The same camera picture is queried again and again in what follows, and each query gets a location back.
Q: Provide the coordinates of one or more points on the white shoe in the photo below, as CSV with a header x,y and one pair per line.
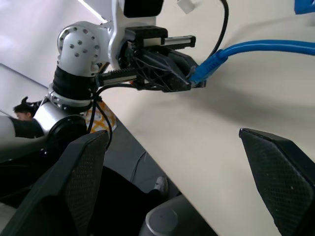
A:
x,y
161,185

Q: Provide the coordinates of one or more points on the blue plastic bin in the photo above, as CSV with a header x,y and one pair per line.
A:
x,y
305,6

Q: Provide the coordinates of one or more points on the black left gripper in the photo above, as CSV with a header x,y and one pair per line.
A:
x,y
147,33

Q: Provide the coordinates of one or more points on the grey rounded robot body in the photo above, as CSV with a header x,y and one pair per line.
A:
x,y
162,218

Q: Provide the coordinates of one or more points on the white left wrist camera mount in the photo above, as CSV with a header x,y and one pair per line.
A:
x,y
117,24

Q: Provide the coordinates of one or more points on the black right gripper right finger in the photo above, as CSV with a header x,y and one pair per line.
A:
x,y
283,177

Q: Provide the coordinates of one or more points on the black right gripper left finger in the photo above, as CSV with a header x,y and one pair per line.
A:
x,y
56,186

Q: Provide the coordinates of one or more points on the white yellow patterned object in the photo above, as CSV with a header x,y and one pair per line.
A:
x,y
102,121

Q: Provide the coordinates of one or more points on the white coupler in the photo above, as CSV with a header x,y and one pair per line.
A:
x,y
186,6

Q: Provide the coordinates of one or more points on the dark-haired person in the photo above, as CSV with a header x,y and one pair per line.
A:
x,y
21,112

